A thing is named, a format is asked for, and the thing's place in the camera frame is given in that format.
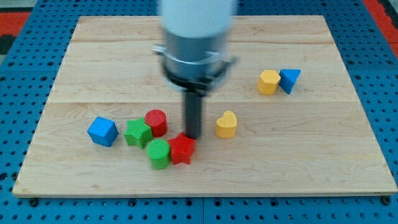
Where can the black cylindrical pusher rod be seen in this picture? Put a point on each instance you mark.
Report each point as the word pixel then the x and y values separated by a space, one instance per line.
pixel 192 114

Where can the red star block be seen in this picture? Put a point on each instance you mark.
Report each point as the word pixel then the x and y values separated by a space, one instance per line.
pixel 181 149

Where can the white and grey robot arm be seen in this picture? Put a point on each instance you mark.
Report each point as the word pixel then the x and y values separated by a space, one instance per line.
pixel 194 50

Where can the wooden board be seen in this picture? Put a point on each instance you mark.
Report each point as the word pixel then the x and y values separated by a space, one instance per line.
pixel 313 142

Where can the red cylinder block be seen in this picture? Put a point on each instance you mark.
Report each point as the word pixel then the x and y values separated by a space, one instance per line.
pixel 157 120

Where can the yellow heart block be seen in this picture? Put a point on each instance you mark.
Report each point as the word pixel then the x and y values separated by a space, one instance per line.
pixel 226 125

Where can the green cylinder block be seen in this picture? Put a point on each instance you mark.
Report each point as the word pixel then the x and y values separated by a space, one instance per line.
pixel 158 152

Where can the green star block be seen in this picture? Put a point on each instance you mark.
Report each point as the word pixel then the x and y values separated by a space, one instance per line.
pixel 138 133

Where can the yellow hexagon block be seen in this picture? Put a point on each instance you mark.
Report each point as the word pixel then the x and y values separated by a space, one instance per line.
pixel 268 82

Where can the blue cube block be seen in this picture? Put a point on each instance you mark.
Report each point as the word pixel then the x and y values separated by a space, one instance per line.
pixel 103 131

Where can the blue triangle block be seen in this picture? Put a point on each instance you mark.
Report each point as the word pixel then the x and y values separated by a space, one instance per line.
pixel 288 78

